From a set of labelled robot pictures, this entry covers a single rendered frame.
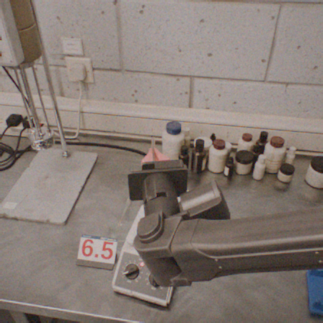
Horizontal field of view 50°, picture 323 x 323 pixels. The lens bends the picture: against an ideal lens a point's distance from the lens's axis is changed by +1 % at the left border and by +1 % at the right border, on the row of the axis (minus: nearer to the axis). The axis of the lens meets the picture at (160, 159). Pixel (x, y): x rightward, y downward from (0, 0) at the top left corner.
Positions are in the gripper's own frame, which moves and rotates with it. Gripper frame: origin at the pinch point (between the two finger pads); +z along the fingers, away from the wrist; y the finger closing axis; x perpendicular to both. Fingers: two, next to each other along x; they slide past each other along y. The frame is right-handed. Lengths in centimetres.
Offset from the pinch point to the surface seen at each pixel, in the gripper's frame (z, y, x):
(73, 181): 26.1, 21.9, 28.8
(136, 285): -11.3, 5.1, 26.6
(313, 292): -15.5, -33.0, 29.4
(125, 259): -6.1, 7.3, 24.3
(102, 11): 54, 10, -11
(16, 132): 53, 44, 28
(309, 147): 32, -53, 27
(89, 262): -2.4, 15.9, 29.6
